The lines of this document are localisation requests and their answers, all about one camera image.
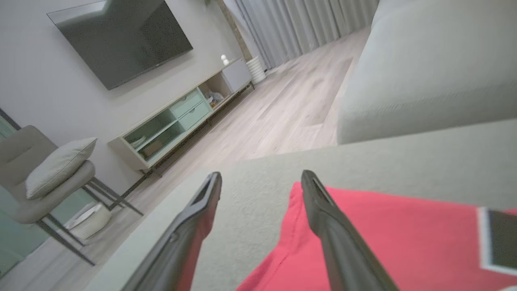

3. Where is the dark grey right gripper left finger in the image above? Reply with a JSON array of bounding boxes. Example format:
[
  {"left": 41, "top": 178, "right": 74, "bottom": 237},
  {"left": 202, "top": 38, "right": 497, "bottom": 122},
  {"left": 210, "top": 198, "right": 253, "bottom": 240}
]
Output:
[{"left": 121, "top": 172, "right": 223, "bottom": 291}]

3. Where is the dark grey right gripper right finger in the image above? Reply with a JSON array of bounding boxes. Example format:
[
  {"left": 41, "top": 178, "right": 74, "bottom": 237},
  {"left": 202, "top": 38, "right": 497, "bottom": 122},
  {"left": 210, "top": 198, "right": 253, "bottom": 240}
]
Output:
[{"left": 301, "top": 170, "right": 400, "bottom": 291}]

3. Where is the red and white sports garment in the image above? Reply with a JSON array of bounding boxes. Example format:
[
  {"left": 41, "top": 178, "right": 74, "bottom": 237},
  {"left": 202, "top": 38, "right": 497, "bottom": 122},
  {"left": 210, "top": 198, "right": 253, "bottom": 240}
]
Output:
[{"left": 235, "top": 182, "right": 517, "bottom": 291}]

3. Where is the grey sofa chaise seat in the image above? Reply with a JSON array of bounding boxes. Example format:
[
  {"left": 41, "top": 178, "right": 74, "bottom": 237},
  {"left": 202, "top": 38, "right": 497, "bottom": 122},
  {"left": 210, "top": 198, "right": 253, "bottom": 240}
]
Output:
[{"left": 83, "top": 119, "right": 517, "bottom": 291}]

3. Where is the white round floor basket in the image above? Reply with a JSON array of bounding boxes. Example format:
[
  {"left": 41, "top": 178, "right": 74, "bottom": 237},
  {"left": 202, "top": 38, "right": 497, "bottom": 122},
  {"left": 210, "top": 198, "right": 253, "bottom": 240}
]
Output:
[{"left": 65, "top": 202, "right": 112, "bottom": 240}]

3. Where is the pale striped throw pillow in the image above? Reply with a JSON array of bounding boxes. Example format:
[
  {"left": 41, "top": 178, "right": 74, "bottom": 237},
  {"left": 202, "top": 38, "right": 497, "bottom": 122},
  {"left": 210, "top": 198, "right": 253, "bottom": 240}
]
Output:
[{"left": 25, "top": 137, "right": 97, "bottom": 200}]

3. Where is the grey soft toy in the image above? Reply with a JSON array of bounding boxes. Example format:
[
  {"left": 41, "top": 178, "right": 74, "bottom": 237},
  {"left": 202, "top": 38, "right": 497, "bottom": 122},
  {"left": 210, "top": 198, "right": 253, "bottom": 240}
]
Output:
[{"left": 205, "top": 91, "right": 225, "bottom": 108}]

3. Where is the long cabinet with teal drawers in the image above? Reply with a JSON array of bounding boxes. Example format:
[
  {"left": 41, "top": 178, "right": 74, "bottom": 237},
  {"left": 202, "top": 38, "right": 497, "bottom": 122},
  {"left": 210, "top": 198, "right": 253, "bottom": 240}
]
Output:
[{"left": 107, "top": 58, "right": 256, "bottom": 178}]

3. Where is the grey upholstered metal-leg chair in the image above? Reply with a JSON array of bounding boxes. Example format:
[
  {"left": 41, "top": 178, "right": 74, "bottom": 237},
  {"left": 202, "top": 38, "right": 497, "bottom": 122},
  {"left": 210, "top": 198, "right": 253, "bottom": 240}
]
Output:
[{"left": 0, "top": 125, "right": 144, "bottom": 266}]

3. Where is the white ribbed floor vase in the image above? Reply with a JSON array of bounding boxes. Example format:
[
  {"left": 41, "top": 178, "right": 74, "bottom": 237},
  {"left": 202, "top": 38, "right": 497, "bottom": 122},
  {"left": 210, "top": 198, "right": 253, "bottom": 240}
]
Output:
[{"left": 246, "top": 56, "right": 267, "bottom": 84}]

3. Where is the grey sofa seat cushion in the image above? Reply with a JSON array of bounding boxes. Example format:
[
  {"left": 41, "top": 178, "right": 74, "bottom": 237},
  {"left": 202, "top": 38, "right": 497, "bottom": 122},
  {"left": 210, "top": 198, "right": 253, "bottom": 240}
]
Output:
[{"left": 336, "top": 0, "right": 517, "bottom": 145}]

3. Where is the grey pleated curtain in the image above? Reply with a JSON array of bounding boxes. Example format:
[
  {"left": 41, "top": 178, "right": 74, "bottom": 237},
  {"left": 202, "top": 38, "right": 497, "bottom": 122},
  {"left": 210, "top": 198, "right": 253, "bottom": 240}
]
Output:
[{"left": 224, "top": 0, "right": 380, "bottom": 69}]

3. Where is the black wall television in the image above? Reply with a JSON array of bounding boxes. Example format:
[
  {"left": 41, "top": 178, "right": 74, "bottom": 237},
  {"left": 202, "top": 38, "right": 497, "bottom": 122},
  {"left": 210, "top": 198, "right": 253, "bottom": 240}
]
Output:
[{"left": 46, "top": 0, "right": 193, "bottom": 91}]

